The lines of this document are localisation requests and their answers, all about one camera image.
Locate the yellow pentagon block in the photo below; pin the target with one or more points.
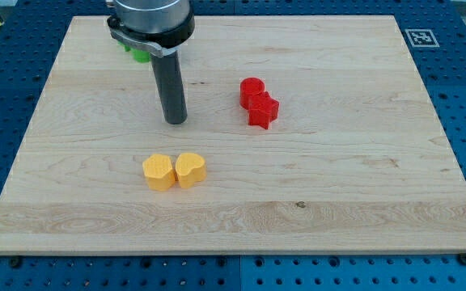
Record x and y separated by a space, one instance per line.
159 172

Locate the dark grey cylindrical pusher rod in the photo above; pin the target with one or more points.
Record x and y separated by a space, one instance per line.
166 68

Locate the white fiducial marker tag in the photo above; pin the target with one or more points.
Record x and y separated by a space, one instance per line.
421 38

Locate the green block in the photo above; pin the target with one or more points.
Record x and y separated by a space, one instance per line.
138 55

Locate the red cylinder block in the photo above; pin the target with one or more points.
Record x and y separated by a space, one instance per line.
249 88

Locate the yellow heart block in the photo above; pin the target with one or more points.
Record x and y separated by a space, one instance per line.
190 169

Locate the red star block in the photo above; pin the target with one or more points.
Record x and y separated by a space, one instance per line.
262 110

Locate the light wooden board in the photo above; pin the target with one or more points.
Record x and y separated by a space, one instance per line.
356 162

